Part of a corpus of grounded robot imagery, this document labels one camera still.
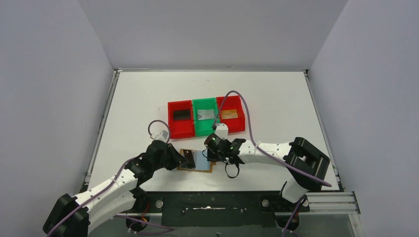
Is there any red bin with black card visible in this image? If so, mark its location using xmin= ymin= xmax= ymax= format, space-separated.
xmin=168 ymin=100 xmax=195 ymax=139

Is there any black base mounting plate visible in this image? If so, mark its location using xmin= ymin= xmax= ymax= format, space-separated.
xmin=125 ymin=191 xmax=296 ymax=227

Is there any gold card in bin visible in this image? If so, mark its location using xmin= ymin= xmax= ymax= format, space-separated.
xmin=221 ymin=109 xmax=239 ymax=119

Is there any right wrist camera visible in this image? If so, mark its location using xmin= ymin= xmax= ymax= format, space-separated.
xmin=212 ymin=123 xmax=229 ymax=140

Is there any yellow leather card holder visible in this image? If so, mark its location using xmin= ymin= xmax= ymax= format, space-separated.
xmin=177 ymin=149 xmax=215 ymax=173

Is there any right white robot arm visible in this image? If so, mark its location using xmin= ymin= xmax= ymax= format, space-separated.
xmin=204 ymin=133 xmax=331 ymax=211

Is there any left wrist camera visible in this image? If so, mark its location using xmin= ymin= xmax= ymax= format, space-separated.
xmin=150 ymin=130 xmax=170 ymax=143

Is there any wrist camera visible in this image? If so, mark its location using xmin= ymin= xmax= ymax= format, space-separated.
xmin=150 ymin=130 xmax=170 ymax=143
xmin=212 ymin=123 xmax=229 ymax=140

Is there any green plastic bin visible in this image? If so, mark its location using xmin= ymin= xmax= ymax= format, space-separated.
xmin=192 ymin=97 xmax=218 ymax=137

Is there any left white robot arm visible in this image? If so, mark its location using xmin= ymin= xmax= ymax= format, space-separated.
xmin=42 ymin=140 xmax=188 ymax=237

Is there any aluminium frame rail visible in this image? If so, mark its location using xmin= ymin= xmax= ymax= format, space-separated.
xmin=67 ymin=192 xmax=361 ymax=217

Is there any red bin with gold card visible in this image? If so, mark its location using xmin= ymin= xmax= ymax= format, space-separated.
xmin=219 ymin=95 xmax=246 ymax=133

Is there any silver card in bin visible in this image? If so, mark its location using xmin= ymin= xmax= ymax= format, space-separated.
xmin=197 ymin=109 xmax=215 ymax=120

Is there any black card in bin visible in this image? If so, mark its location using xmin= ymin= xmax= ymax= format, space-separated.
xmin=173 ymin=110 xmax=191 ymax=121

